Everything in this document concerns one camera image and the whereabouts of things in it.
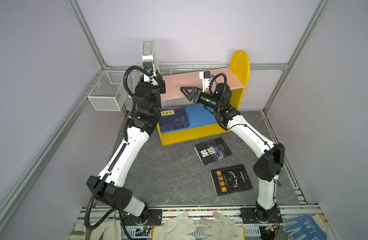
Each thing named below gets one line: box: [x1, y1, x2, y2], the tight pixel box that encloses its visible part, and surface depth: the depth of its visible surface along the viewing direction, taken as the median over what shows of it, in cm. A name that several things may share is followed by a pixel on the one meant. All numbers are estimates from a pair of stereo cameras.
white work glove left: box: [69, 219, 122, 240], surface depth 70 cm
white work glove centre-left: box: [153, 211, 197, 240], surface depth 72 cm
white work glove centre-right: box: [196, 211, 244, 240], surface depth 72 cm
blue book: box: [159, 106, 190, 132], surface depth 93 cm
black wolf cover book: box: [194, 137, 233, 167], surface depth 98 cm
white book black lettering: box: [142, 39, 158, 72], surface depth 60 cm
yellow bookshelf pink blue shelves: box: [157, 50, 251, 146], surface depth 91 cm
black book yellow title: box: [210, 164, 253, 197], surface depth 86 cm
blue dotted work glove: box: [282, 214, 329, 240], surface depth 72 cm
